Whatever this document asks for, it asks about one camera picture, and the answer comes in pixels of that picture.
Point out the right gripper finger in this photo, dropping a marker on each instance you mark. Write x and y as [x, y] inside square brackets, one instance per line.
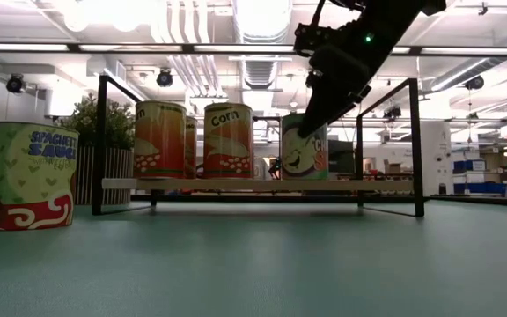
[319, 114]

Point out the green chicken soup can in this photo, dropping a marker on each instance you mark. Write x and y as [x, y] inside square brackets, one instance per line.
[306, 158]

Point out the orange corn can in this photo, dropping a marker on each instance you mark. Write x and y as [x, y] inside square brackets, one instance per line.
[191, 149]
[160, 141]
[228, 145]

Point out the green spaghetti sauce can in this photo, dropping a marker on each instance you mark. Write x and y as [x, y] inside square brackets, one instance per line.
[29, 176]

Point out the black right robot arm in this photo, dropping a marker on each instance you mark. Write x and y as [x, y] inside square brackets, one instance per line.
[394, 17]

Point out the dark computer monitor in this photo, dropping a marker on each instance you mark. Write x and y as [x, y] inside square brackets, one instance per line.
[341, 156]

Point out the black ceiling spotlight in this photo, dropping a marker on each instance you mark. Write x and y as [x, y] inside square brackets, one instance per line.
[16, 83]
[392, 111]
[164, 78]
[474, 82]

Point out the cardboard box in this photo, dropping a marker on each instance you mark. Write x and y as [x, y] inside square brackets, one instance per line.
[392, 167]

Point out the blue storage bin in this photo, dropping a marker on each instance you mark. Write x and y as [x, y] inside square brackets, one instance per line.
[469, 165]
[478, 188]

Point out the teal table mat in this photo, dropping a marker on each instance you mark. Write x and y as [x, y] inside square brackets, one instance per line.
[253, 264]

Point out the potted plant striped pot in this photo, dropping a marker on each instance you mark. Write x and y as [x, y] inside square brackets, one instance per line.
[119, 127]

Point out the black bar with light strips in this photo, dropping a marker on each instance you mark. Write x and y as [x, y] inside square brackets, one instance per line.
[73, 47]

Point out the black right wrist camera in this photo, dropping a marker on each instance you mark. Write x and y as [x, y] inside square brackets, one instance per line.
[308, 39]

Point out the black frame wooden shelf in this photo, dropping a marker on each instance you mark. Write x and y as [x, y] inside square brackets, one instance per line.
[368, 185]

